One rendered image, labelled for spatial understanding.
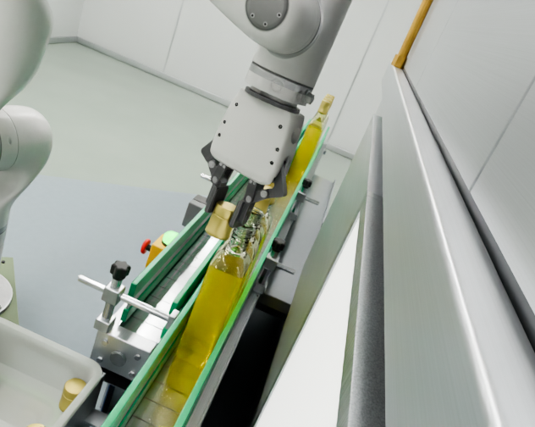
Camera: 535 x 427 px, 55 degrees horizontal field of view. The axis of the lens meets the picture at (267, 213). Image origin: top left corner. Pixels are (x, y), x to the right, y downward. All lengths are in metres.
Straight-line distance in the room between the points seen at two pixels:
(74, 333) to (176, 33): 6.02
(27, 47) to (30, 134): 0.18
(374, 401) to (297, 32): 0.40
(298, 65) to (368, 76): 6.03
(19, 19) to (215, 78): 6.10
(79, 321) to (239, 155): 0.82
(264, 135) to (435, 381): 0.50
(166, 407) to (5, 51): 0.61
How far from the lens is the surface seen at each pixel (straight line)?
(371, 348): 0.28
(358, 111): 6.70
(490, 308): 0.19
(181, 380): 0.86
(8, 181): 1.10
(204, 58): 6.98
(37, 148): 1.07
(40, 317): 1.37
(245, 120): 0.65
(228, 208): 0.69
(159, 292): 1.01
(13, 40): 0.94
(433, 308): 0.21
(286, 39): 0.56
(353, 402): 0.24
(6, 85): 0.96
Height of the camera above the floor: 1.63
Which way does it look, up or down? 23 degrees down
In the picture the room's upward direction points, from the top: 22 degrees clockwise
